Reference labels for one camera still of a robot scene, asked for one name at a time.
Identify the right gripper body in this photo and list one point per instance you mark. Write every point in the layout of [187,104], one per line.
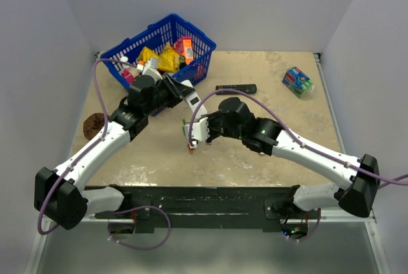
[217,127]

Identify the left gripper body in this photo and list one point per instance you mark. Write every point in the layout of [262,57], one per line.
[164,96]

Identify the white red remote control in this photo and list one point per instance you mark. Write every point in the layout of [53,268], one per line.
[193,100]

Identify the orange battery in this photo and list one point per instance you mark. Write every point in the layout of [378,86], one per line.
[191,149]

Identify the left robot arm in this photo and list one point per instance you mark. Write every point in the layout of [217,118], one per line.
[60,193]

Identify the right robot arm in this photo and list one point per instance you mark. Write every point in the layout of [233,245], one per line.
[353,181]

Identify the black TV remote control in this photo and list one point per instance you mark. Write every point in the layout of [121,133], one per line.
[250,89]

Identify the lower green battery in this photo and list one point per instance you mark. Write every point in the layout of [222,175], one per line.
[183,127]

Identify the yellow snack bag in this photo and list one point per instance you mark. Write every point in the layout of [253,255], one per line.
[168,59]

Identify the orange pink box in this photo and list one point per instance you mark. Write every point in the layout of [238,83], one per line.
[184,47]

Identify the blue plastic shopping basket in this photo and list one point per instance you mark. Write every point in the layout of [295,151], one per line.
[155,37]

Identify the brown crumpled cloth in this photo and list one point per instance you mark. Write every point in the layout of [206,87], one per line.
[92,125]

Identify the blue green sponge pack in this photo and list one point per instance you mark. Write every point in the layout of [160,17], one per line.
[298,83]

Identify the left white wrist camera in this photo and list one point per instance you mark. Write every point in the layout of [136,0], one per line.
[150,69]

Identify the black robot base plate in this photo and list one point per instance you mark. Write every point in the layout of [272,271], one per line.
[263,208]

